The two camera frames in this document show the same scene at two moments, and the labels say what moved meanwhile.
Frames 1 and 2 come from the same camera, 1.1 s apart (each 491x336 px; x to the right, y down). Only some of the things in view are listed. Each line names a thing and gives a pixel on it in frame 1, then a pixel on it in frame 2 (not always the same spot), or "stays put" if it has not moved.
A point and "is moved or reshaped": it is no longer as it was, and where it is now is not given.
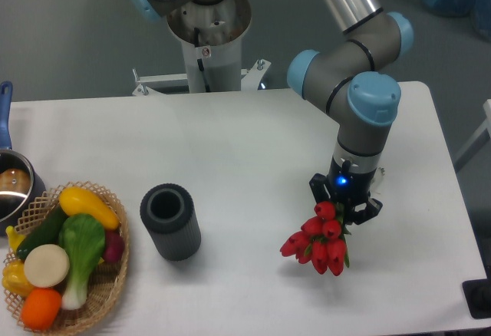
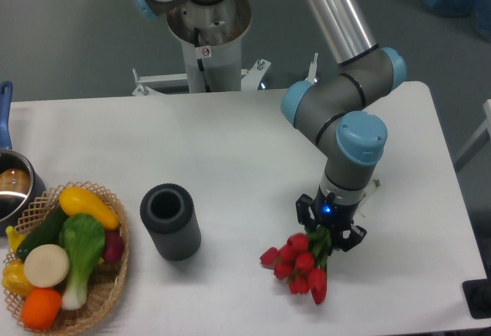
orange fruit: (40, 308) stays put
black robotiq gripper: (347, 186) to (336, 215)
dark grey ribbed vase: (169, 214) stays put
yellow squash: (77, 200) stays put
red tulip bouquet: (321, 240) is moved or reshaped
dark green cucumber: (47, 233) stays put
